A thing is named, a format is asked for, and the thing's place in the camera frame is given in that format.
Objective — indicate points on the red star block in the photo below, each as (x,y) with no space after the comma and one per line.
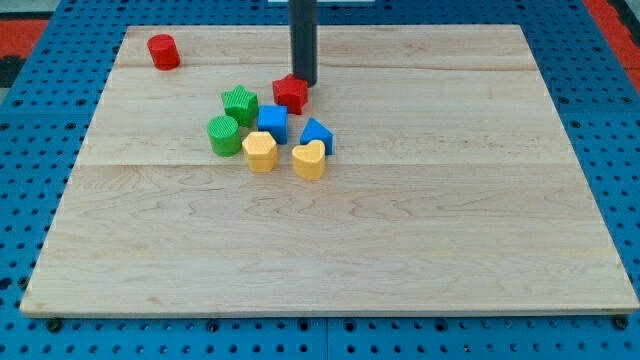
(291,92)

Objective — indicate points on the blue cube block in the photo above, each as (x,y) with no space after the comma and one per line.
(274,119)

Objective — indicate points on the green star block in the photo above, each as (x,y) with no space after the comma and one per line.
(241,104)

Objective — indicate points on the yellow heart block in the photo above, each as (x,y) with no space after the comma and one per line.
(309,160)

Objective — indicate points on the blue triangle block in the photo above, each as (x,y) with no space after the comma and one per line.
(315,130)

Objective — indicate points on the yellow hexagon block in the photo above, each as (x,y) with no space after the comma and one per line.
(260,150)

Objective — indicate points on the green cylinder block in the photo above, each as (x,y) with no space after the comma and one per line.
(225,139)

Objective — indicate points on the light wooden board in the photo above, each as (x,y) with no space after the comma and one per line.
(453,189)

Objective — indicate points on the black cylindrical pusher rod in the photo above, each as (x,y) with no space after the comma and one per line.
(303,22)

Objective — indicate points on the red cylinder block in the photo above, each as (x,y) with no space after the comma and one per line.
(164,52)

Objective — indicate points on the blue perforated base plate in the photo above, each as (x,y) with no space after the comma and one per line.
(49,107)

